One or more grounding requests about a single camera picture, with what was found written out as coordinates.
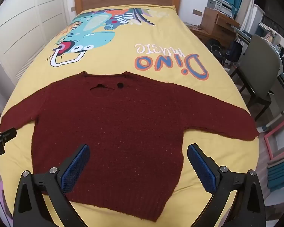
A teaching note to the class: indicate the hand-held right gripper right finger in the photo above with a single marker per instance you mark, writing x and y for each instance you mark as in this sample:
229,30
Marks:
202,170

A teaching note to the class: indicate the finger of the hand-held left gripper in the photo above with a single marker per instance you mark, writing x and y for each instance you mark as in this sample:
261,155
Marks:
4,136

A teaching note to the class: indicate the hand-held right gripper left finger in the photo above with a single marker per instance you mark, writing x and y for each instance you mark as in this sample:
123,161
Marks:
75,167

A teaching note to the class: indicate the dark red knit sweater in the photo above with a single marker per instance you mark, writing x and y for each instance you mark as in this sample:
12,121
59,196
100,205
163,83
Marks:
120,123

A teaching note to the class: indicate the yellow printed bed sheet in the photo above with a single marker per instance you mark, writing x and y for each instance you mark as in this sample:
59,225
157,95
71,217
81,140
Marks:
215,94

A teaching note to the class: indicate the stack of teal mats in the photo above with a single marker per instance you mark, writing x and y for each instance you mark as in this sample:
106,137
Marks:
281,172

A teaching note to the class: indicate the white wardrobe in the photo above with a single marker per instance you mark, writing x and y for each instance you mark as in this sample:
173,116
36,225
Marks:
26,28

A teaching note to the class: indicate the black backpack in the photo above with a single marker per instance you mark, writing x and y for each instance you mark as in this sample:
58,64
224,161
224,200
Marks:
215,49

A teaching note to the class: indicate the grey upholstered chair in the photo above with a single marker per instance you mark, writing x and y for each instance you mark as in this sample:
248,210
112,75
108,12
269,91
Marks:
255,56

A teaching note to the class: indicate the wooden drawer cabinet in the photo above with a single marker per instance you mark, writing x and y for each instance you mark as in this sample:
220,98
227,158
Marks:
210,23

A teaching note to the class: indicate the grey printer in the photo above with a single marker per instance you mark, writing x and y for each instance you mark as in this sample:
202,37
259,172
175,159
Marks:
221,7

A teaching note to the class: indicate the pink picture frame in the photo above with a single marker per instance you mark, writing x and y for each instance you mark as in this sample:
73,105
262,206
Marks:
268,146

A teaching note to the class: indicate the wall socket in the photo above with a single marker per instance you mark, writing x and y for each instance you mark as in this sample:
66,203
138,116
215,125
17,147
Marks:
197,12

